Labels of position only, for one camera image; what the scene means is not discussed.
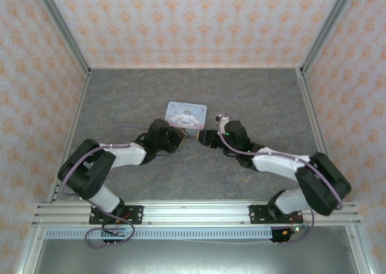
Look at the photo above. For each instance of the cartoon dog tin box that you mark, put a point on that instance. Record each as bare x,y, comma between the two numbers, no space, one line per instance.
187,114

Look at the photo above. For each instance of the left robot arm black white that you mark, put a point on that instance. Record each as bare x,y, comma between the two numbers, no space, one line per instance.
87,171

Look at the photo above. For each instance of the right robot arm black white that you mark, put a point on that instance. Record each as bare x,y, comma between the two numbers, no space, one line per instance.
319,177

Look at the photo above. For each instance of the small circuit board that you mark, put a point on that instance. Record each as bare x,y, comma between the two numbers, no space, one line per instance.
116,232
297,229

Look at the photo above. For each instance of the grey metal sheet panel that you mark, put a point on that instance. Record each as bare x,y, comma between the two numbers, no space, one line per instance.
196,259

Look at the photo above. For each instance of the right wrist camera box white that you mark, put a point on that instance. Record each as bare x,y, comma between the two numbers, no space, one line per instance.
222,120

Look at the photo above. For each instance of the aluminium base rail beam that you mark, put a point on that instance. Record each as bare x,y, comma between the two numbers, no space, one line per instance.
196,213

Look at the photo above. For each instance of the aluminium table side rail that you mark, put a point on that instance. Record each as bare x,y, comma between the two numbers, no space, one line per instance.
312,114
77,114

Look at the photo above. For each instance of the aluminium frame post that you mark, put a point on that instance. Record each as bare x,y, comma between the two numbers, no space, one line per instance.
60,23
328,23

